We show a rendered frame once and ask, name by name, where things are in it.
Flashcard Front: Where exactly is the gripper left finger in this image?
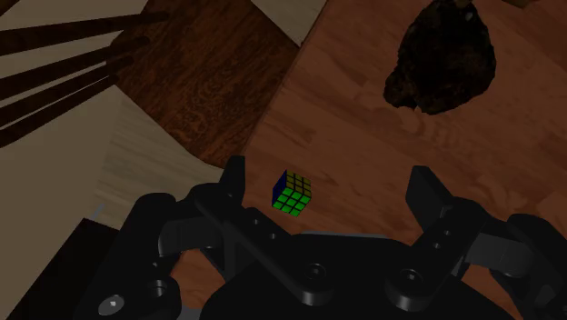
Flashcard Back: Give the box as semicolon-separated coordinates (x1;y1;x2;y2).
73;155;335;320

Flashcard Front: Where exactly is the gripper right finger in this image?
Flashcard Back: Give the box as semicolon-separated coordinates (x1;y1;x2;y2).
383;165;567;320

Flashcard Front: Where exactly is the multicoloured puzzle cube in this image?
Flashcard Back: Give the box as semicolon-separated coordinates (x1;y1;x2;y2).
271;169;313;218

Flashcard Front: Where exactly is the dark wooden chair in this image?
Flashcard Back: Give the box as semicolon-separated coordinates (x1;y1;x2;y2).
0;0;302;170

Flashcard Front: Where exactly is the dark brown lumpy object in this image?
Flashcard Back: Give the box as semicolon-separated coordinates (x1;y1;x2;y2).
383;0;498;116

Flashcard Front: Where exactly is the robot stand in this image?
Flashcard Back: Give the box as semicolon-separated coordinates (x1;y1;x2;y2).
0;216;122;320

